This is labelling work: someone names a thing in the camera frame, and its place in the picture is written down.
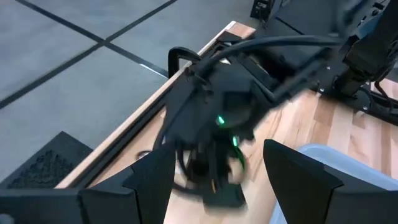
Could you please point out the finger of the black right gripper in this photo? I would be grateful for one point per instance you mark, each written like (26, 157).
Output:
(192, 168)
(227, 193)

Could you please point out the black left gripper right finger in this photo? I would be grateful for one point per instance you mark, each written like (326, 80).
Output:
(304, 193)

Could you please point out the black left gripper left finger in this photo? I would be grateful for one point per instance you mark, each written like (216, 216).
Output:
(146, 193)

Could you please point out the grey plastic tray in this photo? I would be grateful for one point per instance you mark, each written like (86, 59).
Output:
(342, 161)

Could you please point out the black table clamp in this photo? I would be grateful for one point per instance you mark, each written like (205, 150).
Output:
(172, 62)

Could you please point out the black floor vent grate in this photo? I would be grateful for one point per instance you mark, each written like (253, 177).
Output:
(46, 168)

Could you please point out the black aluminium table frame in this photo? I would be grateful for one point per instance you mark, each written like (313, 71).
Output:
(124, 141)

